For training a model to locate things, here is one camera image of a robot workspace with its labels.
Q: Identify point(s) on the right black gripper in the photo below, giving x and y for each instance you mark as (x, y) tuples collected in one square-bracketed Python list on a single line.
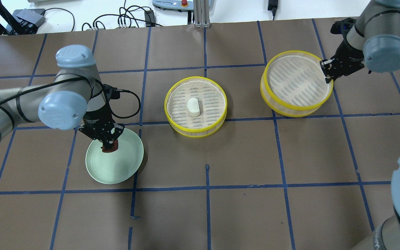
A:
[(346, 56)]

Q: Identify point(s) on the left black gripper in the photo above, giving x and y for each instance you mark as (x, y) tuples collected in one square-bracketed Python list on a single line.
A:
[(95, 118)]

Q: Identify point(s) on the brown bun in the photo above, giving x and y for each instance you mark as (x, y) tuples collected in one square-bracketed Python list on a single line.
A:
[(111, 147)]

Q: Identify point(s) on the yellow steamer basket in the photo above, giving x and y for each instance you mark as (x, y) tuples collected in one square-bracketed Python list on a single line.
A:
[(294, 85), (213, 107)]

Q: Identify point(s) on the white bun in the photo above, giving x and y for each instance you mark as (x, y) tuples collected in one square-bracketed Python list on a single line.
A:
[(193, 107)]

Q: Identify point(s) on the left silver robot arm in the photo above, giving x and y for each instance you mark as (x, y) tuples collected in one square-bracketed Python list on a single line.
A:
[(75, 97)]

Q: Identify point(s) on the light green plate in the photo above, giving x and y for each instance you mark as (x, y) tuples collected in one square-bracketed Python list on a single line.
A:
[(118, 166)]

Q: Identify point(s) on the black power adapter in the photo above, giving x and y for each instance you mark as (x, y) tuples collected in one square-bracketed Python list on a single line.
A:
[(273, 5)]

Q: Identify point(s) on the blue teach pendant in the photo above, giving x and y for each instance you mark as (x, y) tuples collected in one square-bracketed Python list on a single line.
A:
[(175, 5)]

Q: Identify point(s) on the aluminium frame post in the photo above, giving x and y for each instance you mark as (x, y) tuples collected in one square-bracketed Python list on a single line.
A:
[(201, 10)]

